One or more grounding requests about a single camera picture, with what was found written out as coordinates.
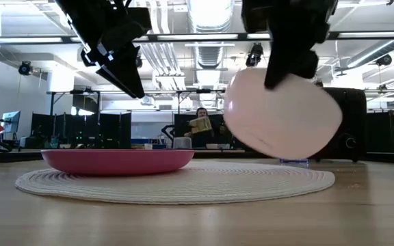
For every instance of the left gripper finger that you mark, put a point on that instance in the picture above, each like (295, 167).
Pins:
(127, 75)

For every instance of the silver ceiling air duct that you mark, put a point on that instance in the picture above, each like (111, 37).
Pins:
(210, 13)

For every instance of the grey chair back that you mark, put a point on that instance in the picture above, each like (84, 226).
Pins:
(182, 143)

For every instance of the background computer monitor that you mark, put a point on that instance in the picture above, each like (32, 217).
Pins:
(11, 122)

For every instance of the black ceiling spotlight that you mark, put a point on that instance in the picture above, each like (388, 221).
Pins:
(384, 59)
(25, 67)

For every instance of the black two-slot toaster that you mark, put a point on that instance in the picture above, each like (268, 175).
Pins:
(351, 116)

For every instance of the person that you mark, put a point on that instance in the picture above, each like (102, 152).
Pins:
(202, 138)

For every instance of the clear glass tumbler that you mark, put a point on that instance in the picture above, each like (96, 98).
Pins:
(294, 161)

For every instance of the magenta plastic plate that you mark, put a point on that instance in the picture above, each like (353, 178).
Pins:
(115, 162)

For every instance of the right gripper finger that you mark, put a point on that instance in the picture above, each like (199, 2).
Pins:
(304, 65)
(279, 65)

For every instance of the round white woven placemat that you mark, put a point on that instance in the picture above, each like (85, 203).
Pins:
(190, 184)

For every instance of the pale pink plastic bowl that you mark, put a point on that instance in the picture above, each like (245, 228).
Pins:
(282, 119)

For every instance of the black hanging overhead camera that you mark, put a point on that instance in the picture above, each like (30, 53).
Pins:
(254, 54)

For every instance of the yellow cardboard box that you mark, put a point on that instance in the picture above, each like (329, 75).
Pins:
(201, 124)

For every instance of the black partition screen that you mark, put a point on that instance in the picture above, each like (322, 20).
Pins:
(180, 121)
(80, 130)

